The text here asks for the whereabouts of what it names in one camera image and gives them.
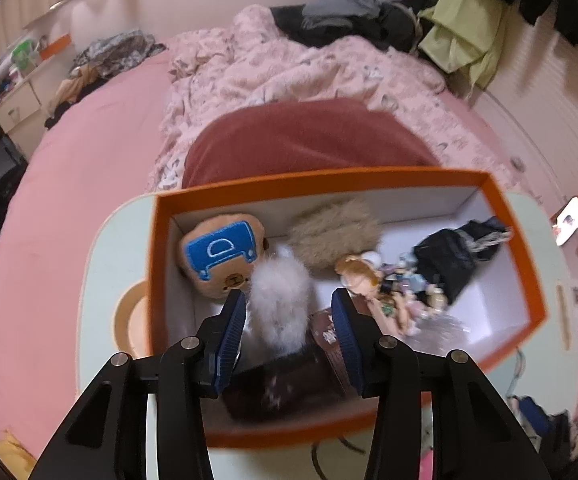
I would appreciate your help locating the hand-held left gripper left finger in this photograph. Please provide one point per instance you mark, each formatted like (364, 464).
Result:
(231, 335)

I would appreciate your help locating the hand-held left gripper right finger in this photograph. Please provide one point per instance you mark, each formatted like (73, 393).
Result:
(346, 340)

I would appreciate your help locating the brown snack packet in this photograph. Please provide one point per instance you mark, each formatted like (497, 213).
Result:
(324, 335)

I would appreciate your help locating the dark brown fluffy pouch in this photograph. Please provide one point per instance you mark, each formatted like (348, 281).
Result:
(289, 385)

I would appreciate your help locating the tan bear plush blue patch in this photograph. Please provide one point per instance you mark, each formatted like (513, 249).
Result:
(219, 250)

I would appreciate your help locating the bunch of small charms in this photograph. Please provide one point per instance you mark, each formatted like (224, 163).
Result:
(409, 280)

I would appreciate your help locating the beige fluffy pouch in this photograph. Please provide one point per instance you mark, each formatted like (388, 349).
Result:
(334, 235)

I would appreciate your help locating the black cloth bag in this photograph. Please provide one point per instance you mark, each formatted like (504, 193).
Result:
(444, 260)

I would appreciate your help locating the orange cardboard box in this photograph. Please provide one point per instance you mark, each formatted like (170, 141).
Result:
(419, 205)

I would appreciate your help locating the red cushion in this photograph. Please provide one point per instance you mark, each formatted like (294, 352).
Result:
(309, 140)

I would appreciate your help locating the pink bed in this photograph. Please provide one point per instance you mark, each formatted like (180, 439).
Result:
(69, 185)

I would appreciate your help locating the yellow printed cushion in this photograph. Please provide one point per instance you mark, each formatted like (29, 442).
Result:
(11, 447)

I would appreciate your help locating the smartphone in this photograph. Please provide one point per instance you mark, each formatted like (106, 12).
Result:
(569, 220)

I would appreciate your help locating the pink floral blanket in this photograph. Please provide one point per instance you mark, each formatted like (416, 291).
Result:
(294, 65)

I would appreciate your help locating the tan garment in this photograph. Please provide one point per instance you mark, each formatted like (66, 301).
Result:
(74, 87)

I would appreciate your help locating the white slatted wardrobe door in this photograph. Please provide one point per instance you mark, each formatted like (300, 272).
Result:
(544, 110)

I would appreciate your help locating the grey patterned clothes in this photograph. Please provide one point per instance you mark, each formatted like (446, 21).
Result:
(119, 50)

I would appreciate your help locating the white drawer cabinet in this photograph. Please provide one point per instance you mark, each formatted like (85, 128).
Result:
(19, 105)

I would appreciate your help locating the pile of dark clothes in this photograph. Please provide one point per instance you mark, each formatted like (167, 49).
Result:
(349, 15)

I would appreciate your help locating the light green cloth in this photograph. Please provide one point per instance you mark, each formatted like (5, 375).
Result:
(459, 35)

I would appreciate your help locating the orange box lid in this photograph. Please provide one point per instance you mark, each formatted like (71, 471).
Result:
(54, 46)

